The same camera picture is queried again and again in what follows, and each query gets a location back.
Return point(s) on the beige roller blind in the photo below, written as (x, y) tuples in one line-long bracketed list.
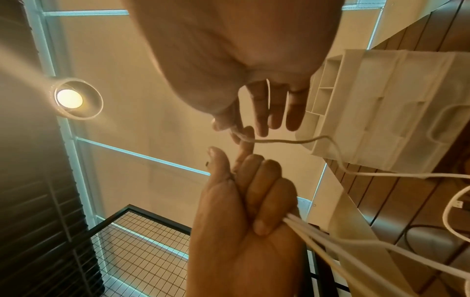
[(147, 185)]

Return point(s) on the dark slatted blind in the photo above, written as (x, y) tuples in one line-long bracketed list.
[(29, 203)]

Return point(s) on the white drawer organizer box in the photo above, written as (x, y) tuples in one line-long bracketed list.
[(385, 101)]

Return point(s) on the round ceiling lamp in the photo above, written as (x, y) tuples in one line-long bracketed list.
[(69, 98)]

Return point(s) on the person's right hand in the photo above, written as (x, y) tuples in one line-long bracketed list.
[(238, 43)]

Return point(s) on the wooden slatted table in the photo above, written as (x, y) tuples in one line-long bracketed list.
[(389, 197)]

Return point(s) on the person's left hand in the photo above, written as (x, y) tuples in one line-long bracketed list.
[(238, 246)]

